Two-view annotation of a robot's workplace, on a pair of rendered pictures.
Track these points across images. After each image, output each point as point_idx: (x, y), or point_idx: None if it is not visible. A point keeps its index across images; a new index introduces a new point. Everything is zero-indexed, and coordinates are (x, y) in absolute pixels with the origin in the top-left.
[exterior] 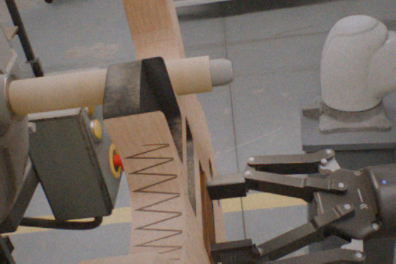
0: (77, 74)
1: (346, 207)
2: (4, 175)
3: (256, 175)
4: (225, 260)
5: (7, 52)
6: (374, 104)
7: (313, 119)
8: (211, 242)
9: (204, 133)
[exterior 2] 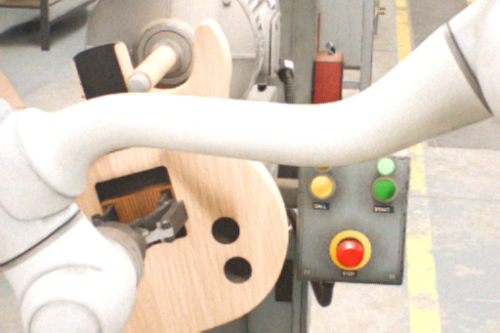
0: (155, 54)
1: None
2: None
3: (162, 206)
4: (102, 217)
5: (229, 47)
6: None
7: None
8: (120, 213)
9: (234, 190)
